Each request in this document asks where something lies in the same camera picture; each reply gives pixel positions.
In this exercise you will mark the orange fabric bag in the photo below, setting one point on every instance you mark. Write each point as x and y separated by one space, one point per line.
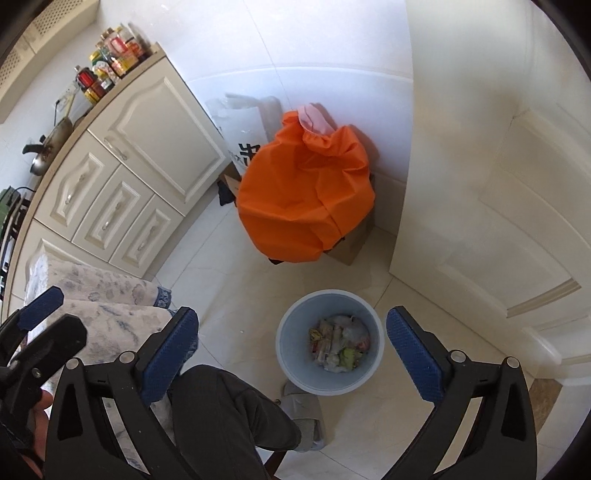
304 198

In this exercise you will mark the brown cardboard box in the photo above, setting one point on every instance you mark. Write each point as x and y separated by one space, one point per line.
355 244

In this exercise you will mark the cream grille panel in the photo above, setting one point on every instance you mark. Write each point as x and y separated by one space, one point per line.
41 32

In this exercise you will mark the pile of wrappers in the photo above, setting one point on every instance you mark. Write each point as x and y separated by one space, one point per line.
339 344

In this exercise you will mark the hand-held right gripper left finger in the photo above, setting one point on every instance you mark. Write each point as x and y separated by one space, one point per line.
171 350

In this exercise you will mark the cream kitchen cabinet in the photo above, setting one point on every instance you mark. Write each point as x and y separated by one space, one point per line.
152 138

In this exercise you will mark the grey slipper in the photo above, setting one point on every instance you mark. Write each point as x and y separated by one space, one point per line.
302 410

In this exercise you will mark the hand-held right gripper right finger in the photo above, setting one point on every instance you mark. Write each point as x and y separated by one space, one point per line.
415 350

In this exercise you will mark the dark cloth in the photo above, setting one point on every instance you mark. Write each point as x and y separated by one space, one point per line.
227 194

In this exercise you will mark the green appliance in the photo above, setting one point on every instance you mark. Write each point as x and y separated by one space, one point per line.
8 207

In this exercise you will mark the pink plastic item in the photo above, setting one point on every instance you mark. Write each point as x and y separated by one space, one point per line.
314 117

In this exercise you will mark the person's leg in dark trousers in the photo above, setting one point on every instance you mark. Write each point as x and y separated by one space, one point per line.
221 415

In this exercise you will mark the white door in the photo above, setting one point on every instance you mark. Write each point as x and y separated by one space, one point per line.
498 184

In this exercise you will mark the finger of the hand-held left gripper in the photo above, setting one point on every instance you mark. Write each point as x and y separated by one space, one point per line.
60 339
41 304

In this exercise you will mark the metal wok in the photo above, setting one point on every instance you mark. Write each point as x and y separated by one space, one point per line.
59 136

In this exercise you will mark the light blue plastic bin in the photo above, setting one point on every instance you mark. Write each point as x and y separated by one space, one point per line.
295 332

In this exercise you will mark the person's left hand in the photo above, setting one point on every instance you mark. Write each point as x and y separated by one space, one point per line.
40 415

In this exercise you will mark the black stove grate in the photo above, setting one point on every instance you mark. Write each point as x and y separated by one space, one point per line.
11 254

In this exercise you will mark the white rice sack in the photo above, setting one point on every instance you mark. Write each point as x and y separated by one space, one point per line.
244 129

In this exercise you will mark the row of condiment bottles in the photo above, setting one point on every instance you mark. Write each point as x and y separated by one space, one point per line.
111 64

